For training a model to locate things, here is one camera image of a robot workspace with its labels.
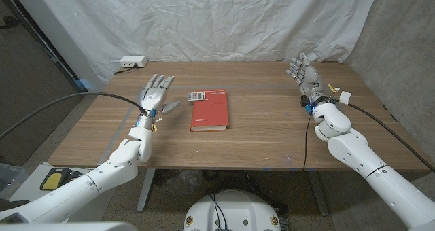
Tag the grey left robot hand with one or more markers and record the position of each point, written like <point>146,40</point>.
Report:
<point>153,96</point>

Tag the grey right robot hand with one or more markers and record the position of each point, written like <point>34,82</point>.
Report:
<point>311,79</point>

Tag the white calculator grey keys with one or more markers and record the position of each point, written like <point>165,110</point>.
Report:
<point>196,96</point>

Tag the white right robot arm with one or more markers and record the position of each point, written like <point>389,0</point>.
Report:
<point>367,159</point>

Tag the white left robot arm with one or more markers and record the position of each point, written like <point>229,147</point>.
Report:
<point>102,176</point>

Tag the white power strip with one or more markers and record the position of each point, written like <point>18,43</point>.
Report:
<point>133,61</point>

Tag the red hardcover book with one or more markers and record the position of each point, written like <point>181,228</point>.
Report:
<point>210,112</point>

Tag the white wrinkled backdrop cloth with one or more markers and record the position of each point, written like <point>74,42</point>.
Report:
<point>204,23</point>

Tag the clear plastic bag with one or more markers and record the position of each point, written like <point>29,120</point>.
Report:
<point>183,181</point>

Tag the grey metal table leg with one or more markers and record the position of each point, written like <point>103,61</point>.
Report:
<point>146,190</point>
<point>318,193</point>

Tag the yellow black foot pedal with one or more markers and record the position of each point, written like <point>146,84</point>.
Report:
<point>53,180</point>
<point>76,177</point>

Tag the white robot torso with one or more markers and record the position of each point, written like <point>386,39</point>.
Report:
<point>234,210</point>

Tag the white pedal platform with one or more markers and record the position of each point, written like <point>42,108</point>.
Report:
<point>32,187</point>

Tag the clear plastic bin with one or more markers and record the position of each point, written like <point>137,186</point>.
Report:
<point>12,178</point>

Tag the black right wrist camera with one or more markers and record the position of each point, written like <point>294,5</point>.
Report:
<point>304,101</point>

